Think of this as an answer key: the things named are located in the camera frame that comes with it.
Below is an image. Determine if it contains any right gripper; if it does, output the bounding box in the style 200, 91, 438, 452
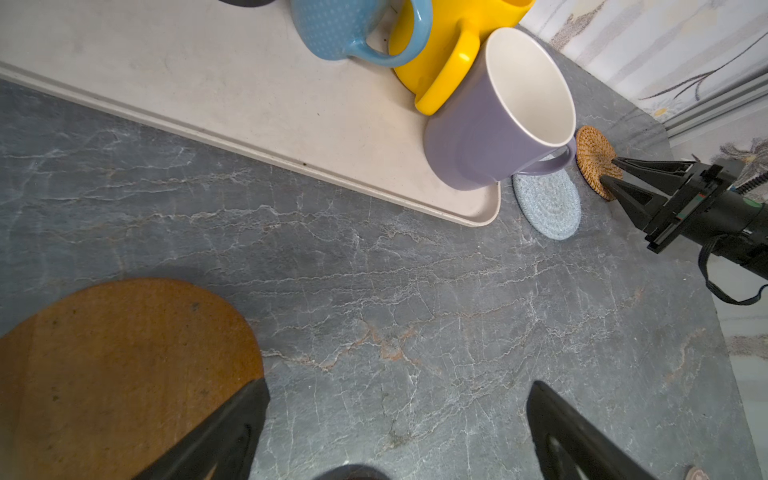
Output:
600, 157, 765, 253

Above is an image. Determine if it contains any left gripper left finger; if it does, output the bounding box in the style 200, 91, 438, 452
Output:
136, 378, 270, 479

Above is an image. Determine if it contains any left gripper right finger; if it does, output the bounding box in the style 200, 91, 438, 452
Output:
526, 380, 652, 479

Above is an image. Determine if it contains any rattan woven round coaster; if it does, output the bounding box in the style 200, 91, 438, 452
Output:
575, 125, 623, 201

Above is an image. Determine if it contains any blue woven round coaster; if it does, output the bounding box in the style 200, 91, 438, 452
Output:
512, 170, 582, 240

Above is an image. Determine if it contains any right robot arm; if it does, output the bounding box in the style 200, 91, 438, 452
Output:
600, 157, 767, 306

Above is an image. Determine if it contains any plain round wooden coaster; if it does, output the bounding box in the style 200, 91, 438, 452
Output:
1, 278, 265, 479

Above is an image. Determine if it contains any purple mug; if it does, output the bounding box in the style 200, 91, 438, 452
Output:
424, 28, 576, 191

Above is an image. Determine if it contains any yellow mug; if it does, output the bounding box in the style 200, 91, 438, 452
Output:
394, 0, 535, 116

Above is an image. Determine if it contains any light blue mug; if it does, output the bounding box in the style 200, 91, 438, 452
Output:
290, 0, 433, 68

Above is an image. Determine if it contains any beige serving tray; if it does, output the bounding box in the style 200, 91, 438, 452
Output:
1, 1, 501, 227

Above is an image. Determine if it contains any black mug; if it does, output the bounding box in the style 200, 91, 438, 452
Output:
220, 0, 274, 8

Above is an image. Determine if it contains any right corner aluminium post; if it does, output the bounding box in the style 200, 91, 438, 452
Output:
663, 71, 767, 140

